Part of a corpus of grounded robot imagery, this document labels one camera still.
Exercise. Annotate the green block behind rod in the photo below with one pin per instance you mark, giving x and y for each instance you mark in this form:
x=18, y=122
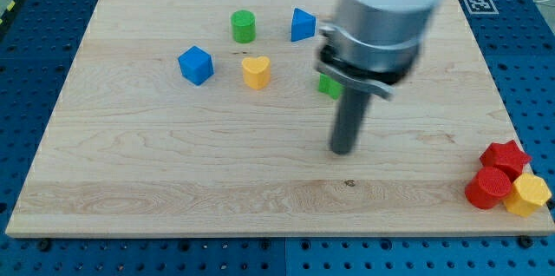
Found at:
x=330, y=87

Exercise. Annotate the red star block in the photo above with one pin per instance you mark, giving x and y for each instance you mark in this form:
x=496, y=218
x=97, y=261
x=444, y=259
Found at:
x=507, y=157

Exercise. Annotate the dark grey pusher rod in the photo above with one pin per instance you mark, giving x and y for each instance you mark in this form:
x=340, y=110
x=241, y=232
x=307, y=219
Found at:
x=350, y=114

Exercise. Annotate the blue cube block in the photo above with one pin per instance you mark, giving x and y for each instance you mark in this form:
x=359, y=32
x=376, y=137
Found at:
x=196, y=65

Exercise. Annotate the white fiducial marker tag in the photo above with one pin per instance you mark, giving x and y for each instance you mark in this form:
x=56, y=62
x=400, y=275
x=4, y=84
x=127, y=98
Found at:
x=481, y=7

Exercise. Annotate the blue triangle block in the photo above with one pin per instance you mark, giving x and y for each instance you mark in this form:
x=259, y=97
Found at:
x=303, y=25

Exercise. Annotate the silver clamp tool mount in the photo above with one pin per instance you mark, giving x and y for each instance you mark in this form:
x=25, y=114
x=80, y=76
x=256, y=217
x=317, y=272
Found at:
x=369, y=68

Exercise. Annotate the yellow heart block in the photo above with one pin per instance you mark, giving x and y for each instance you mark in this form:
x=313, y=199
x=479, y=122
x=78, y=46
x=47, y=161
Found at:
x=256, y=71

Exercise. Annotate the green cylinder block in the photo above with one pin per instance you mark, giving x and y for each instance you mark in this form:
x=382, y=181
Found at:
x=243, y=24

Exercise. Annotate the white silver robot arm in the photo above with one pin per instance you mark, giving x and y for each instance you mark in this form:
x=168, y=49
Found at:
x=384, y=21

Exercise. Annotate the yellow hexagon block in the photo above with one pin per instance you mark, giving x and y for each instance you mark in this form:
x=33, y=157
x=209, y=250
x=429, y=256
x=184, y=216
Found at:
x=529, y=193

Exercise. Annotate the red cylinder block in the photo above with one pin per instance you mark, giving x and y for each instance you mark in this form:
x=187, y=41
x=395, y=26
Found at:
x=488, y=188

